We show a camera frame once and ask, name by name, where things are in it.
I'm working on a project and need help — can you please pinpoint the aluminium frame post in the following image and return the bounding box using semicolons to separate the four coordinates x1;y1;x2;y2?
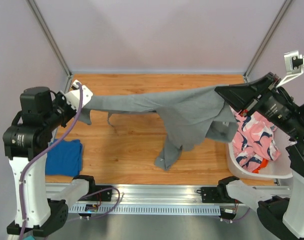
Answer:
243;0;294;83
26;0;73;77

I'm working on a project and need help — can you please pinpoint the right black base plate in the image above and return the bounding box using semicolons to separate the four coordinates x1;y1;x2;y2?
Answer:
197;186;241;204

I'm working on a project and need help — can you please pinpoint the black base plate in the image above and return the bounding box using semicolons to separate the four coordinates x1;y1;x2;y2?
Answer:
197;186;241;204
80;185;112;202

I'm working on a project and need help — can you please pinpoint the left aluminium frame post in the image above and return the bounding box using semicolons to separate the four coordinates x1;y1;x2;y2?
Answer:
26;0;73;77

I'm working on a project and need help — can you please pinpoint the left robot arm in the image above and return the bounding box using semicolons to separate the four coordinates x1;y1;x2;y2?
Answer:
3;82;97;239

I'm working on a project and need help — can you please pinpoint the blue t-shirt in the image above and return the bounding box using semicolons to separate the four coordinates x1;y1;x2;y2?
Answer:
45;139;83;177

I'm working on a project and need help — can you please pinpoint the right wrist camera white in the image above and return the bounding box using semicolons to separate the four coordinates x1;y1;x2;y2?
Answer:
277;50;304;87

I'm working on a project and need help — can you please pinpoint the orange garment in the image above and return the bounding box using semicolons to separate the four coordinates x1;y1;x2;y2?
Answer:
252;159;268;174

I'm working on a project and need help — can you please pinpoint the right aluminium frame post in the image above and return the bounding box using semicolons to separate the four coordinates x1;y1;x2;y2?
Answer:
243;0;294;83

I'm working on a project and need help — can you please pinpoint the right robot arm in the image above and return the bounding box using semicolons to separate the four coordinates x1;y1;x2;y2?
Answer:
215;72;304;240

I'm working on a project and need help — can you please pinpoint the aluminium front rail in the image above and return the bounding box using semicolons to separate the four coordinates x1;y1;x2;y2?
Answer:
46;182;290;205

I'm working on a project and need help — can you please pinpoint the grey shirt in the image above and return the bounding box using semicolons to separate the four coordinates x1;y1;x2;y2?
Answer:
78;86;238;171

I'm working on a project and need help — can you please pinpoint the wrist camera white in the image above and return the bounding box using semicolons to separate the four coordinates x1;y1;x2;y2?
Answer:
277;50;304;87
65;80;93;110

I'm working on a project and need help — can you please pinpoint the teal object at bottom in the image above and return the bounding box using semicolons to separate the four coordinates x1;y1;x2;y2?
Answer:
23;235;36;240

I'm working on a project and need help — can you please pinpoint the white laundry basket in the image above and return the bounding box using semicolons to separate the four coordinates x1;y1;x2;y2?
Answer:
226;139;294;181

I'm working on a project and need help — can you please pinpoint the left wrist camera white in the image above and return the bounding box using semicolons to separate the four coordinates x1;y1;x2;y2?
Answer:
65;80;93;110

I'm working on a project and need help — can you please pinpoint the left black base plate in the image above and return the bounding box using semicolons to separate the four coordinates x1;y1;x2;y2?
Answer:
80;185;112;202

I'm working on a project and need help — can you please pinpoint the pink patterned garment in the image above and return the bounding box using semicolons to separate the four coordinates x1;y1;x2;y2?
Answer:
232;110;281;173

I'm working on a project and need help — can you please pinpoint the slotted cable duct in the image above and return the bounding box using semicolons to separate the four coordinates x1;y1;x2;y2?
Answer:
69;203;221;216

